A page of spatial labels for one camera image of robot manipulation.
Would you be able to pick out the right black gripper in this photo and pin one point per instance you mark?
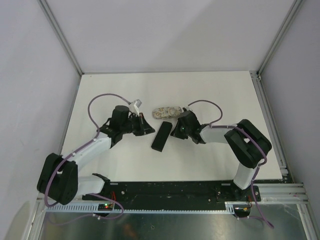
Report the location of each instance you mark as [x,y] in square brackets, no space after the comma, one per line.
[176,133]

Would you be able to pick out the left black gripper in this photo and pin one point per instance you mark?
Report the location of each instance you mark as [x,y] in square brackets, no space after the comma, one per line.
[144,128]

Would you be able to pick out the black rectangular glasses case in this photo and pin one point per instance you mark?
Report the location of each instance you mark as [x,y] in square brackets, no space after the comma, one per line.
[162,135]

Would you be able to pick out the patterned glasses case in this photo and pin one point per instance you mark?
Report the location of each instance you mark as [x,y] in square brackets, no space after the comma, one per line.
[167,112]

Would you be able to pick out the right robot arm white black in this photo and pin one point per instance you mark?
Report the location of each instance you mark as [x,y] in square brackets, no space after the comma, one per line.
[248,144]

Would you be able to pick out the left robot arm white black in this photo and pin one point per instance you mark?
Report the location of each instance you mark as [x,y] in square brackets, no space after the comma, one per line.
[59,178]

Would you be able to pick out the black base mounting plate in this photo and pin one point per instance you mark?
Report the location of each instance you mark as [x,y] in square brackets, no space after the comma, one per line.
[174,202]

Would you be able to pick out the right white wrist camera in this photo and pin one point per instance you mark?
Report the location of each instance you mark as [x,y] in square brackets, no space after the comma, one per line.
[186,108]

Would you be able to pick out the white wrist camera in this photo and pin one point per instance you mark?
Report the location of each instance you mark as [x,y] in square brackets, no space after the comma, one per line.
[186,108]
[134,106]

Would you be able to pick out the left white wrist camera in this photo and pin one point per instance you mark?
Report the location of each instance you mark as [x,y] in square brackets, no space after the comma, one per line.
[134,106]

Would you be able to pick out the white slotted cable duct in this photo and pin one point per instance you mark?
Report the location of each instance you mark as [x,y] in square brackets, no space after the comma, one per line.
[103,207]

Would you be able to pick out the left aluminium corner post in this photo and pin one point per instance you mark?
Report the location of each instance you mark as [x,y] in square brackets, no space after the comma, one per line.
[52,20]

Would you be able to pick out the aluminium corner post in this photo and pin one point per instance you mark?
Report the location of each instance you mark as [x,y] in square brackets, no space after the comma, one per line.
[280,35]
[52,20]

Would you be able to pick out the right aluminium corner post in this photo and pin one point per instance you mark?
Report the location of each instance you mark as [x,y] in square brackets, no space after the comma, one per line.
[280,35]

